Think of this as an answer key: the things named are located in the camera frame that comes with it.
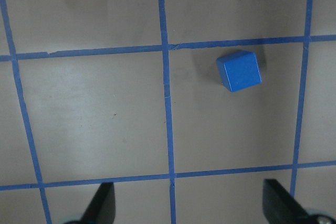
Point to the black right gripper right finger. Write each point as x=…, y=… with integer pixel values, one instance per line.
x=279, y=206

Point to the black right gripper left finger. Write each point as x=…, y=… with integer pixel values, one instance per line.
x=102, y=206

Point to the blue wooden block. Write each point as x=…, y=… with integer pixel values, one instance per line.
x=239, y=70

